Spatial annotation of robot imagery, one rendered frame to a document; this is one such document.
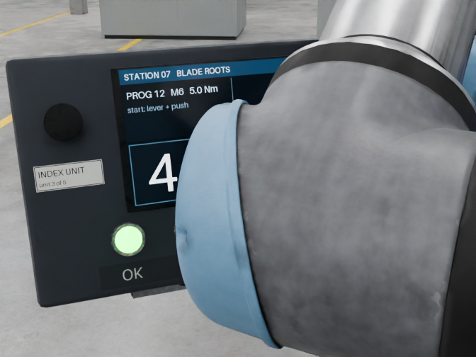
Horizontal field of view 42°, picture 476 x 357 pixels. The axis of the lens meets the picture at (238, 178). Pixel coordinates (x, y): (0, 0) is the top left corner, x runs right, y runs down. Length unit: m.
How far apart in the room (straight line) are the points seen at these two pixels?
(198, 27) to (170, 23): 0.37
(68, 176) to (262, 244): 0.25
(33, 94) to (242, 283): 0.27
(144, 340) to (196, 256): 2.02
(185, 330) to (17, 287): 0.76
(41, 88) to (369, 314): 0.31
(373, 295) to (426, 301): 0.02
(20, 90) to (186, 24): 7.82
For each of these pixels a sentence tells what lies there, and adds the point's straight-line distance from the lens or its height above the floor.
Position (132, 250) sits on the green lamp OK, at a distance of 0.49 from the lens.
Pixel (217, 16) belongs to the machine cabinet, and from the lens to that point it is 8.20.
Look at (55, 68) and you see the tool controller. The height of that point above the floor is 1.25.
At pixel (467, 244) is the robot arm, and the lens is 0.25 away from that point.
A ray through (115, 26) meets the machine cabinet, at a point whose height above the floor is 0.16.
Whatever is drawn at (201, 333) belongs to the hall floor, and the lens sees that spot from 2.30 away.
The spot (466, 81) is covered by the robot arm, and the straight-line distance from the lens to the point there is 0.75.
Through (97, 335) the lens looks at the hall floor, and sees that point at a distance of 2.35.
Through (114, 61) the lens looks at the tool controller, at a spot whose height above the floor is 1.25.
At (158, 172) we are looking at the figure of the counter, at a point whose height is 1.16.
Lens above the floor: 1.34
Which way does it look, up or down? 22 degrees down
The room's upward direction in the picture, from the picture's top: 1 degrees counter-clockwise
